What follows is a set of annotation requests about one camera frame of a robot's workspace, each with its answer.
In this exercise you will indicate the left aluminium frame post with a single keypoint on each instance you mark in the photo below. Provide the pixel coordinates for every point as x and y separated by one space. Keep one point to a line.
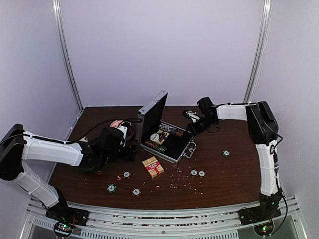
65 53

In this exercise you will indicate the black poker chip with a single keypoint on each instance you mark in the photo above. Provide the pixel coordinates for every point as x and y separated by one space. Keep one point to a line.
136 192
126 174

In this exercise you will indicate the aluminium front rail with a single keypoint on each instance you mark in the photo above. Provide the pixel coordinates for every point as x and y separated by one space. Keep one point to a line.
206 223

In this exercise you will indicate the black poker chip front centre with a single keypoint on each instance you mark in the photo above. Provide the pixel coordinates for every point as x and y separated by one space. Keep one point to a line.
136 192

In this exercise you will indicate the orange black chip stack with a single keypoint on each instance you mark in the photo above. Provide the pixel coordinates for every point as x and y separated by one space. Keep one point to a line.
179 133

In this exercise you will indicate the red Texas Hold'em card box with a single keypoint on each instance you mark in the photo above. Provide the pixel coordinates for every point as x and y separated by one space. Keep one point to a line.
153 167

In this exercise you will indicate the green poker chip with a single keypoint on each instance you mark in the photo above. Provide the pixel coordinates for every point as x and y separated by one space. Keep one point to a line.
111 188
226 153

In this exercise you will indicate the brown chip stack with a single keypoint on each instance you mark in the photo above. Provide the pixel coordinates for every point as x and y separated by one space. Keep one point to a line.
151 144

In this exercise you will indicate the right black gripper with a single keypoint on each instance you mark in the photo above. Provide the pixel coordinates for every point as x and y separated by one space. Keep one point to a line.
195 131

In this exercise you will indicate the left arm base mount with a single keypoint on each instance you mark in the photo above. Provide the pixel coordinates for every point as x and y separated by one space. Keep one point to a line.
66 225

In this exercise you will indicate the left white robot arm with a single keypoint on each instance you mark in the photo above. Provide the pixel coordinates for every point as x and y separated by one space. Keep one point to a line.
19 146

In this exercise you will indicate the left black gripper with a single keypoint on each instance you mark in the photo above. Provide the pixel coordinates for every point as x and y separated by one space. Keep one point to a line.
130 153

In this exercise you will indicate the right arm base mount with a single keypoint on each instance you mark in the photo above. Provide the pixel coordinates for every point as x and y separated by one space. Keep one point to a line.
262 221

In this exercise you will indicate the right aluminium frame post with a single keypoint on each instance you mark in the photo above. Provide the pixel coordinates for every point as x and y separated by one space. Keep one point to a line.
260 49

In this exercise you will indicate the black poker chip left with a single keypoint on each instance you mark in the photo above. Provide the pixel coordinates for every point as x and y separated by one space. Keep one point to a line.
126 174

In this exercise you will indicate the aluminium poker case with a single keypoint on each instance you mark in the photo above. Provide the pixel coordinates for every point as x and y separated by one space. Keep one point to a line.
151 115

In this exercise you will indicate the white dealer button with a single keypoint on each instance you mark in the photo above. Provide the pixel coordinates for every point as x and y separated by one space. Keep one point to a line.
155 137

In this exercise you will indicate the orange poker chip right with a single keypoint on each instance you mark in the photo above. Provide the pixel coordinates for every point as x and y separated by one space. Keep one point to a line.
201 174

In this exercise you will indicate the green poker chip right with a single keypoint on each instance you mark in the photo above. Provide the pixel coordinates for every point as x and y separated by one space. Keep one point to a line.
226 153

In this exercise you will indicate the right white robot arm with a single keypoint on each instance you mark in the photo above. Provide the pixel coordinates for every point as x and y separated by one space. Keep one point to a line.
262 129

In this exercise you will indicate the green poker chip front left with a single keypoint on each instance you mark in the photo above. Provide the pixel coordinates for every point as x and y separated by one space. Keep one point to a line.
111 188

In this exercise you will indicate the aluminium frame post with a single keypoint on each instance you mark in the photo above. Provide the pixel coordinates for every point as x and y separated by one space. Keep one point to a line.
65 53
260 49

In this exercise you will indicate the red patterned bowl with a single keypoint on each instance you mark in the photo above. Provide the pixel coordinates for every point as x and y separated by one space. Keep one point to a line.
128 125

